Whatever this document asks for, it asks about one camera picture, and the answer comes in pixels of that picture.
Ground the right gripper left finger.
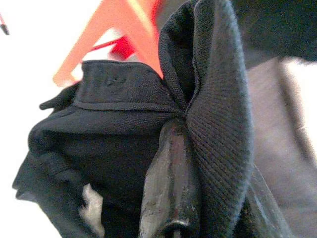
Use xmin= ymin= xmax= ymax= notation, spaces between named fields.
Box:
xmin=139 ymin=119 xmax=201 ymax=238

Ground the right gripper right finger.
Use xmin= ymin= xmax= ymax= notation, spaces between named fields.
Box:
xmin=244 ymin=162 xmax=294 ymax=238

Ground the red plastic stool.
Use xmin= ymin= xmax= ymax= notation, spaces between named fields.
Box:
xmin=52 ymin=0 xmax=165 ymax=88

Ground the dark fabric sofa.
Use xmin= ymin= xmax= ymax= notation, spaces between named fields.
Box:
xmin=232 ymin=0 xmax=317 ymax=61

